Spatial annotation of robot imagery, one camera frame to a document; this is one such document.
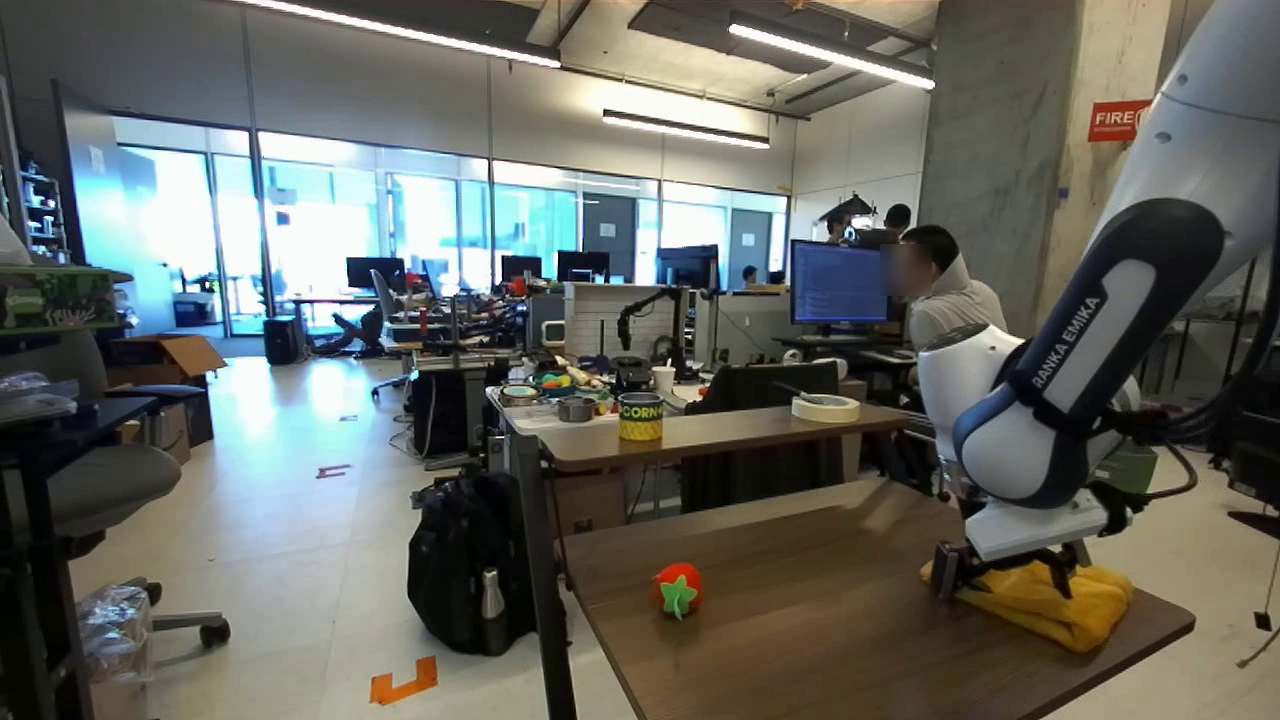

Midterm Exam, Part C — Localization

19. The long ceiling light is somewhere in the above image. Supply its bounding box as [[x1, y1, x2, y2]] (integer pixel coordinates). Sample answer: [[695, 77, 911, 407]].
[[722, 14, 938, 96], [234, 0, 563, 71]]

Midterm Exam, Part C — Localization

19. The white tape roll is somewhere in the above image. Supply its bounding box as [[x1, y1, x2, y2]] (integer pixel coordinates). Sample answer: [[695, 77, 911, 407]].
[[789, 389, 864, 429]]

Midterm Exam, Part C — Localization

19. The yellow green can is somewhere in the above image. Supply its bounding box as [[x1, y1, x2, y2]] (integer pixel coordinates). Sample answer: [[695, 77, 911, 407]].
[[613, 389, 666, 446]]

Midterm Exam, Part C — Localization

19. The red tomato toy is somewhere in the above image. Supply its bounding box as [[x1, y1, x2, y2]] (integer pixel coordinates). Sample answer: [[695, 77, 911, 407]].
[[649, 560, 708, 623]]

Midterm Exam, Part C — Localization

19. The wooden desk with black frame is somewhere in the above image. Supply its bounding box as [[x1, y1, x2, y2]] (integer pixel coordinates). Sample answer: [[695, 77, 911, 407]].
[[485, 385, 1198, 720]]

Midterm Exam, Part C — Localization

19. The grey padded office chair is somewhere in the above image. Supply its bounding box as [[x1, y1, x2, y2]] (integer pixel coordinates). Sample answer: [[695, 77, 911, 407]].
[[0, 324, 231, 656]]

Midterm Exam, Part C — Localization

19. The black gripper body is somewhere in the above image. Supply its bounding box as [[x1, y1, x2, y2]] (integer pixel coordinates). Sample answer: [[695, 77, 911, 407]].
[[950, 532, 1089, 577]]

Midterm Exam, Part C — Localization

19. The orange yellow towel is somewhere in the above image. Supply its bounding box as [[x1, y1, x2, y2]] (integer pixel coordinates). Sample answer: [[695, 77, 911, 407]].
[[916, 554, 1137, 656]]

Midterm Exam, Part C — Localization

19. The person with dark hair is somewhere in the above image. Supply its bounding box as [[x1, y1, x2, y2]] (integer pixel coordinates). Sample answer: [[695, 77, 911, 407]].
[[877, 199, 920, 252]]

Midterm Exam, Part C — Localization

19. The clear plastic bottle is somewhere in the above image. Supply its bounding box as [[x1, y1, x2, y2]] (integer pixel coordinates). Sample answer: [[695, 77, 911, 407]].
[[74, 578, 157, 720]]

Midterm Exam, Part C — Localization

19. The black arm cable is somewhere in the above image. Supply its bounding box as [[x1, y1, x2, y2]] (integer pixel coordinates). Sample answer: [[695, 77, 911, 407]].
[[1122, 402, 1203, 509]]

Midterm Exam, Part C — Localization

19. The black articulated stand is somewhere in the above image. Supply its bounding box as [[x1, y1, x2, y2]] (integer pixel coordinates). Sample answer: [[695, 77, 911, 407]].
[[613, 284, 695, 385]]

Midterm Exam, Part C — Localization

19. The black backpack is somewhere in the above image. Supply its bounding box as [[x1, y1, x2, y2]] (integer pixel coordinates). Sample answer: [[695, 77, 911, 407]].
[[403, 463, 536, 660]]

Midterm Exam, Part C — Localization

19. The black background monitor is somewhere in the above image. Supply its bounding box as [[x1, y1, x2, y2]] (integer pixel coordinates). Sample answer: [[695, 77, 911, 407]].
[[497, 252, 547, 289], [650, 243, 722, 294], [557, 249, 614, 289], [344, 252, 409, 294]]

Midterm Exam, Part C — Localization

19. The open flap cardboard box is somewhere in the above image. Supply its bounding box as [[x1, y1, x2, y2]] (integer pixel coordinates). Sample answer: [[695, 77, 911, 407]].
[[111, 330, 227, 451]]

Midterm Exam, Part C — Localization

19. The person in grey sweater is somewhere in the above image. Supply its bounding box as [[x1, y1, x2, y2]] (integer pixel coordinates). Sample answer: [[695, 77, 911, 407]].
[[892, 219, 1010, 351]]

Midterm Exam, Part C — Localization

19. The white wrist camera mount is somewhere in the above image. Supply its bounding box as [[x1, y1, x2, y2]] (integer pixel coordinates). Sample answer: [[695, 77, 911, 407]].
[[961, 486, 1113, 568]]

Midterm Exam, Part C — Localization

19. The blue screen computer monitor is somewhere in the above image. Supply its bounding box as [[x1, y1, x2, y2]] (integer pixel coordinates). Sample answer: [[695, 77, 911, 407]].
[[789, 234, 897, 336]]

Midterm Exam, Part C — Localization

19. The red fire sign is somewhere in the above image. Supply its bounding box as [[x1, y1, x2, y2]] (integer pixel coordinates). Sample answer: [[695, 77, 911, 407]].
[[1085, 96, 1156, 148]]

